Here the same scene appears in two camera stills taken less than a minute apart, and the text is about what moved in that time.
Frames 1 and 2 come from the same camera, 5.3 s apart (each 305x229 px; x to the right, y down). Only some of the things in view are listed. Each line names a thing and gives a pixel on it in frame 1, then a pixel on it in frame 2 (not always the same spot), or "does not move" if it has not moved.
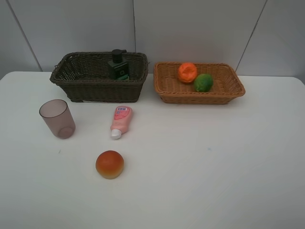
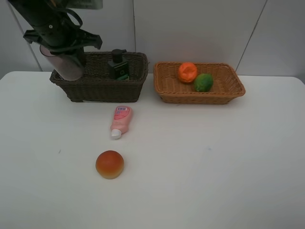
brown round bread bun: (109, 164) does not move
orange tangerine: (187, 72) does not move
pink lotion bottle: (123, 117) does not move
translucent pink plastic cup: (56, 113) -> (66, 67)
